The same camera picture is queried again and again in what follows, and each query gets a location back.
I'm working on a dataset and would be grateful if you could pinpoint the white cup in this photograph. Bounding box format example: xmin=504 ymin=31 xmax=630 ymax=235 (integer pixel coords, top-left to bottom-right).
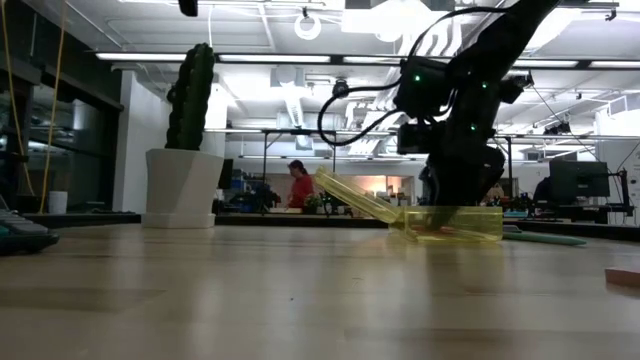
xmin=47 ymin=190 xmax=69 ymax=216

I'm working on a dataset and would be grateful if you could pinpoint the black computer monitor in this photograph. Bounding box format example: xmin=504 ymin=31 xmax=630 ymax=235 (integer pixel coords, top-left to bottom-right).
xmin=217 ymin=158 xmax=235 ymax=191
xmin=548 ymin=158 xmax=612 ymax=199

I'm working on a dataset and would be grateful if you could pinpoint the yellow extension cable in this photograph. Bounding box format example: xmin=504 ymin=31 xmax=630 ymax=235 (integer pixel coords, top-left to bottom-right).
xmin=0 ymin=0 xmax=68 ymax=215

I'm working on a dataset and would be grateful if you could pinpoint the black aluminium table frame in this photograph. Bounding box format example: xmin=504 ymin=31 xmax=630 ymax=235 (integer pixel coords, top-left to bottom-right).
xmin=22 ymin=212 xmax=640 ymax=242

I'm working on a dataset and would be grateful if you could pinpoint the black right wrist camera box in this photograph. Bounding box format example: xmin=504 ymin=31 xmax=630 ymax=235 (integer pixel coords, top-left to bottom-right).
xmin=397 ymin=122 xmax=437 ymax=156

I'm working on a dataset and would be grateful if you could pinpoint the yellow transparent pencil case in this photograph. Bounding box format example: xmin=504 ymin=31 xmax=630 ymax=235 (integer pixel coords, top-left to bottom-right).
xmin=313 ymin=165 xmax=505 ymax=245

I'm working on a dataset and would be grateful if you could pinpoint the green cactus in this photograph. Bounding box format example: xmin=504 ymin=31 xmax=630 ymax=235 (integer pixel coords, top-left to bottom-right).
xmin=164 ymin=42 xmax=217 ymax=152

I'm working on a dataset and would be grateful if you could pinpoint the person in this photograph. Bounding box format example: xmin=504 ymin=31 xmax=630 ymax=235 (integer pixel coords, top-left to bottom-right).
xmin=284 ymin=159 xmax=316 ymax=210

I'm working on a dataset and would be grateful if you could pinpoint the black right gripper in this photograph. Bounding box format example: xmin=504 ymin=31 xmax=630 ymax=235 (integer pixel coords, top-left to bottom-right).
xmin=423 ymin=99 xmax=507 ymax=232

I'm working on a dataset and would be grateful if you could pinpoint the small green plant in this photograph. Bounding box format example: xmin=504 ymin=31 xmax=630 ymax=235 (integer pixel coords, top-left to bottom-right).
xmin=303 ymin=193 xmax=325 ymax=215

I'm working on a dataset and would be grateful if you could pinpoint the white ring ceiling fixture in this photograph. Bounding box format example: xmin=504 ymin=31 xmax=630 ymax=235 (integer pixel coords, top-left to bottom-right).
xmin=293 ymin=11 xmax=323 ymax=42

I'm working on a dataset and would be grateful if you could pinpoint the black metal rack frame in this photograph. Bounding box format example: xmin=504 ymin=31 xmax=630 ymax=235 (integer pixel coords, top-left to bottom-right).
xmin=258 ymin=127 xmax=338 ymax=216

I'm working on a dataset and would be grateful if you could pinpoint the black calculator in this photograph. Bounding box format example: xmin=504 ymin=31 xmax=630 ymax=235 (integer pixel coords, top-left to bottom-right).
xmin=0 ymin=193 xmax=61 ymax=257

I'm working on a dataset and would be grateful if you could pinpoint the green pen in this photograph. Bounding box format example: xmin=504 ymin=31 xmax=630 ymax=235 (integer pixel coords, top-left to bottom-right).
xmin=501 ymin=230 xmax=588 ymax=247

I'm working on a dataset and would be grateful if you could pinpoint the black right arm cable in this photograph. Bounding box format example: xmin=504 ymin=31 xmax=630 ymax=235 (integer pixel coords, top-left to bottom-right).
xmin=316 ymin=5 xmax=509 ymax=148

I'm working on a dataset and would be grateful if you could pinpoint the pink sticky note pad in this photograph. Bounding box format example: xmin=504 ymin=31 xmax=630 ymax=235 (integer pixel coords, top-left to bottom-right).
xmin=603 ymin=266 xmax=640 ymax=290

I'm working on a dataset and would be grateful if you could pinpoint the white plant pot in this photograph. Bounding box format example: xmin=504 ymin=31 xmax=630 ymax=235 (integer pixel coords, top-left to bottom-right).
xmin=141 ymin=147 xmax=226 ymax=230

